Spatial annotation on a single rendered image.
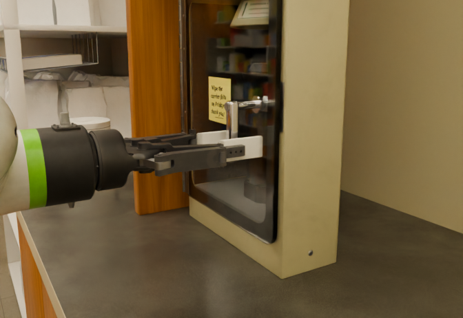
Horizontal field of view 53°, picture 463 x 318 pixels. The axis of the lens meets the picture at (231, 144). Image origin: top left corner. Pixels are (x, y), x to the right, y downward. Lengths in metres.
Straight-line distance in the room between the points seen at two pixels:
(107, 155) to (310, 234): 0.34
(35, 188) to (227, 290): 0.31
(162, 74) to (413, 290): 0.60
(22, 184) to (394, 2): 0.83
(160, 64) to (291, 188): 0.41
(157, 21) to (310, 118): 0.41
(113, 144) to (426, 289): 0.48
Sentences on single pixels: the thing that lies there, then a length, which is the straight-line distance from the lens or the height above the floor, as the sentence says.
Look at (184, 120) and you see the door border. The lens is 0.91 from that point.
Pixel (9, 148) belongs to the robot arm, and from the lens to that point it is 0.42.
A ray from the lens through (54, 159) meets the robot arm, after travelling 0.54.
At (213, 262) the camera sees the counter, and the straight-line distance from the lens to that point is 0.77.
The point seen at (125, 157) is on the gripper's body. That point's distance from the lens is 0.56.
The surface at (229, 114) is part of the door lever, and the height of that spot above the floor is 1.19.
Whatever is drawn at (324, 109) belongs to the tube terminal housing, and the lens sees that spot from 0.69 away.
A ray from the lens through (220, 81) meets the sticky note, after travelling 0.77.
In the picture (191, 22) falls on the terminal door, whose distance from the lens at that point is 0.87.
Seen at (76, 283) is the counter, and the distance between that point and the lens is 0.75.
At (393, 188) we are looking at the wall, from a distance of 1.10.
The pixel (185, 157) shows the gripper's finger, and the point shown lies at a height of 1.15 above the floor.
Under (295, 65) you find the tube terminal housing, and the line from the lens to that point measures 0.65.
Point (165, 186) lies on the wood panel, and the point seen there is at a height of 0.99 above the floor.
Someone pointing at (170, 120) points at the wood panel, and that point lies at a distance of 0.97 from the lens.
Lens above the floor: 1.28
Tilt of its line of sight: 12 degrees down
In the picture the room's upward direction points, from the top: straight up
